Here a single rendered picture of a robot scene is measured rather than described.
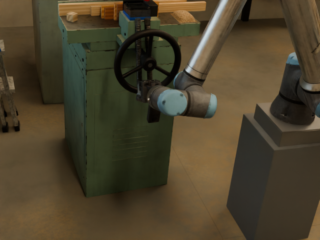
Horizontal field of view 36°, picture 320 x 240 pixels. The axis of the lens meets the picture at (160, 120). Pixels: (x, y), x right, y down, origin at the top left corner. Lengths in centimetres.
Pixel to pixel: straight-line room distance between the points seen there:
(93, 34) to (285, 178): 102
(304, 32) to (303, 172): 71
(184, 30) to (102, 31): 38
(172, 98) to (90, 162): 87
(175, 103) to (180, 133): 144
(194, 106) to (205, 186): 104
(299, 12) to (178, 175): 134
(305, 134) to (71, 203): 118
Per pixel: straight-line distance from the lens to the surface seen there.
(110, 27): 213
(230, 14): 178
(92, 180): 251
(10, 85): 306
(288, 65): 208
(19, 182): 270
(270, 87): 386
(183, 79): 184
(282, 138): 208
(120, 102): 230
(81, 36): 212
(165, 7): 236
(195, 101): 172
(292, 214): 238
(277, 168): 214
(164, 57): 227
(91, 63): 217
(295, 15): 173
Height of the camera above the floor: 165
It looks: 31 degrees down
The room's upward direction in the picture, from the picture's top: 5 degrees clockwise
